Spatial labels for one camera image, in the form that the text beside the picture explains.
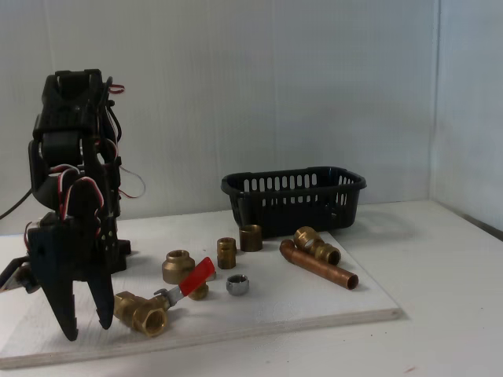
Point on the large brass reducer fitting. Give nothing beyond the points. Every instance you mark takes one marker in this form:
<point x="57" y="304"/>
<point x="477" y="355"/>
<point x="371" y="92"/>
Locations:
<point x="177" y="269"/>

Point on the small brass threaded fitting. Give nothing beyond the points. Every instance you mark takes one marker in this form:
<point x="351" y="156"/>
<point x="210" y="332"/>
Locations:
<point x="199" y="293"/>

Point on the brass hex nipple fitting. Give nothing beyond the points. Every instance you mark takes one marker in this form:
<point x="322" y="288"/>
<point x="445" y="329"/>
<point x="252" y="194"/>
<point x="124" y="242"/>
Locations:
<point x="226" y="253"/>

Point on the chrome nut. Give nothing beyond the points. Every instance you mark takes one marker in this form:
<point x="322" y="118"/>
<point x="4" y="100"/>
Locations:
<point x="236" y="288"/>

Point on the brass sleeve coupling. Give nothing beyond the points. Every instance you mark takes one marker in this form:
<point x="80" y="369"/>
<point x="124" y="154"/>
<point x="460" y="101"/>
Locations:
<point x="250" y="239"/>

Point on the white wooden board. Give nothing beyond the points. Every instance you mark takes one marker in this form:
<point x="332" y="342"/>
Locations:
<point x="294" y="298"/>

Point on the black slotted plastic basket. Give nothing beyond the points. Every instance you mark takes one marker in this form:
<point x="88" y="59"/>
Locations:
<point x="298" y="224"/>

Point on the brass compression coupling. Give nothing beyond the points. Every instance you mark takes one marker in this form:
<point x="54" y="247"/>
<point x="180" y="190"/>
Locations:
<point x="320" y="247"/>

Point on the black gripper camera module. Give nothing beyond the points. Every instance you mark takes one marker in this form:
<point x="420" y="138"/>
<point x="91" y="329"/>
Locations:
<point x="19" y="279"/>

